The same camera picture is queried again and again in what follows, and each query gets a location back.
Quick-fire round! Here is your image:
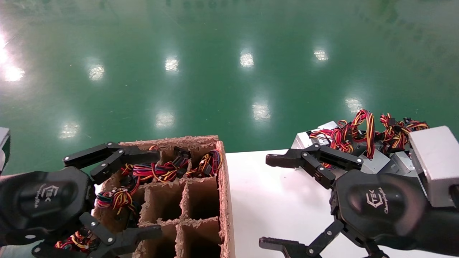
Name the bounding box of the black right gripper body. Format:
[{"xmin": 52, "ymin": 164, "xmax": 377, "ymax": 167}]
[{"xmin": 330, "ymin": 169, "xmax": 459, "ymax": 257}]

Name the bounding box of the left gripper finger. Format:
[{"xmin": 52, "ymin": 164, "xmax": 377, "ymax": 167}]
[
  {"xmin": 32, "ymin": 212, "xmax": 162, "ymax": 258},
  {"xmin": 64, "ymin": 142, "xmax": 161, "ymax": 184}
]

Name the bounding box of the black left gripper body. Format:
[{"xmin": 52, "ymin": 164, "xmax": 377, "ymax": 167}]
[{"xmin": 0, "ymin": 167, "xmax": 95, "ymax": 248}]

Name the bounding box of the brown cardboard divider box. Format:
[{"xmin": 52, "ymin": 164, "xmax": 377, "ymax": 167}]
[{"xmin": 94, "ymin": 135, "xmax": 235, "ymax": 258}]

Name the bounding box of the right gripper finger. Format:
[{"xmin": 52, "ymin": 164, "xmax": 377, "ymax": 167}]
[
  {"xmin": 266, "ymin": 143, "xmax": 363, "ymax": 190},
  {"xmin": 259, "ymin": 219, "xmax": 389, "ymax": 258}
]

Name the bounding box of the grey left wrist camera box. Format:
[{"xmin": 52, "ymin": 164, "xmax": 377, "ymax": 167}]
[{"xmin": 0, "ymin": 127, "xmax": 10, "ymax": 174}]

